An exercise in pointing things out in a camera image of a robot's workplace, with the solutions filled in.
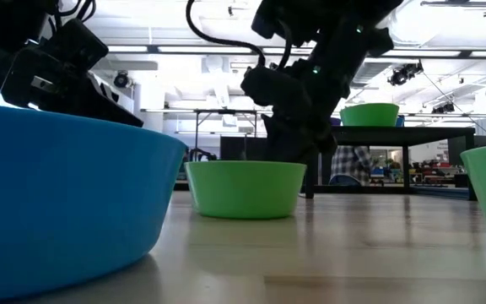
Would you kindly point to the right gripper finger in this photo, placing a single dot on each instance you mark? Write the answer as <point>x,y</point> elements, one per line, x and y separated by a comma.
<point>300,143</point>
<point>277,141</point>

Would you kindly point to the dark blue machine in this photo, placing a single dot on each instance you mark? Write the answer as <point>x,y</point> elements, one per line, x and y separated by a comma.
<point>201,155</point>

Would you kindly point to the person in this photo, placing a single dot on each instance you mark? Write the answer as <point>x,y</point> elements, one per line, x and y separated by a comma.
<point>350,162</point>

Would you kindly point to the silver ventilation duct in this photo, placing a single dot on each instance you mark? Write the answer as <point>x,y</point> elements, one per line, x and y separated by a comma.
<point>367,72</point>

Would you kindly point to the black ceiling dome fixture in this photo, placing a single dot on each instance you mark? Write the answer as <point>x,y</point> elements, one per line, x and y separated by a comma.
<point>121,79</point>

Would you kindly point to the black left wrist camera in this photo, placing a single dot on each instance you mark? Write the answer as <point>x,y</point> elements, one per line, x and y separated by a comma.
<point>76,46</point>

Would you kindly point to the black folding table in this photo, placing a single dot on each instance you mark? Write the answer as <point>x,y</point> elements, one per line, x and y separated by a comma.
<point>226,111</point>

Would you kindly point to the black perforated metal shelf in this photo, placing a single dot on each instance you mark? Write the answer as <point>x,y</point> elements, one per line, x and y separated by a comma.
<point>395,135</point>

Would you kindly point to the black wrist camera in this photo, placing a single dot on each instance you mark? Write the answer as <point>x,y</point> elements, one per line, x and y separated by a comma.
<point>268,86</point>
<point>76,46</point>

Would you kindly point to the cluttered workbench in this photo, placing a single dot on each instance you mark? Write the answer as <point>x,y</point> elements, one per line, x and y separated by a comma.
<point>428,173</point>

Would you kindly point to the black ceiling spotlight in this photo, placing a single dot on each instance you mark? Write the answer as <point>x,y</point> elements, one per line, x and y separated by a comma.
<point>403,75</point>
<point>443,109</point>

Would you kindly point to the blue plastic mini bowl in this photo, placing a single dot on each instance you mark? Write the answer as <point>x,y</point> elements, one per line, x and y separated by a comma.
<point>57,190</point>
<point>400,121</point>

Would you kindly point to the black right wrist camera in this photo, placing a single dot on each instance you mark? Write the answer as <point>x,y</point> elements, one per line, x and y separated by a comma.
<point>268,86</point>

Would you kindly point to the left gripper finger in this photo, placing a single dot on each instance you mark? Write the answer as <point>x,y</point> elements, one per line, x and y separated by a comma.
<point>104,114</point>
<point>110,103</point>

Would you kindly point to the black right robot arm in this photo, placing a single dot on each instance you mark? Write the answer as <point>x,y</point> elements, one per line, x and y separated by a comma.
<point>340,42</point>

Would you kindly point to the black computer monitor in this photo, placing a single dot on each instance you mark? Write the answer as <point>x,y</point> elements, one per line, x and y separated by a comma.
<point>485,141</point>

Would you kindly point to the long ceiling light strip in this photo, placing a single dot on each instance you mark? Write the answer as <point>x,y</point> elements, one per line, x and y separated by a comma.
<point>205,49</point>

